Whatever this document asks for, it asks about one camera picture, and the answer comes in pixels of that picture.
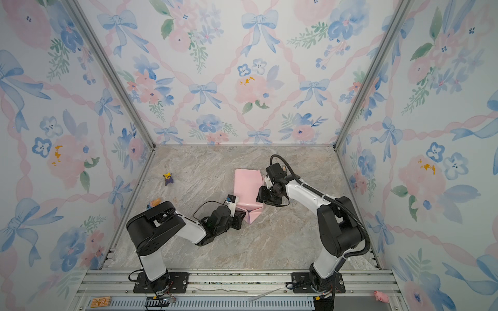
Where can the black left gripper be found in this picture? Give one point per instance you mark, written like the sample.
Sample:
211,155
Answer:
238,222

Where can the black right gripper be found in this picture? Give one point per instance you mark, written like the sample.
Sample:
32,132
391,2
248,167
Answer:
261,195

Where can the purple pink wrapping paper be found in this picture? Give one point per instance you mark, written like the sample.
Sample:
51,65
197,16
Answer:
246,188

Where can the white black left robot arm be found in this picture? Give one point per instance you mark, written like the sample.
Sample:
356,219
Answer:
151,229

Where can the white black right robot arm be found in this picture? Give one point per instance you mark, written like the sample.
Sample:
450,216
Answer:
341,232

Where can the purple yellow toy figure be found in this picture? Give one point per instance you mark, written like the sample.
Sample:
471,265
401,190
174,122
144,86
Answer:
168,179

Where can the orange blue toy figure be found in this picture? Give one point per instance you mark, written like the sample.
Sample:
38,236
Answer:
154,203

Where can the pink pig toy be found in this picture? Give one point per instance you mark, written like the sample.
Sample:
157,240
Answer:
381,296

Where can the orange tag label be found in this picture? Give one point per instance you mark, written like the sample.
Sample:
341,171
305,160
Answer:
101,302

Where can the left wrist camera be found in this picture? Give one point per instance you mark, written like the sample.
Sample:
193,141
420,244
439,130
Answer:
231,202

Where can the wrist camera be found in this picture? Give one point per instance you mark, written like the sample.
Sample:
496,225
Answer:
275,174
231,202

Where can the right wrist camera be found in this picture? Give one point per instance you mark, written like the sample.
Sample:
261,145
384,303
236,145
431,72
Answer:
275,174

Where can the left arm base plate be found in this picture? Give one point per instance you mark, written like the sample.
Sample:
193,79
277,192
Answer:
170,283

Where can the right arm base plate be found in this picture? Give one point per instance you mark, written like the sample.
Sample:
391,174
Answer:
311,283

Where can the aluminium front rail frame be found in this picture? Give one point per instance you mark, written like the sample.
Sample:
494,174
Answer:
239,290

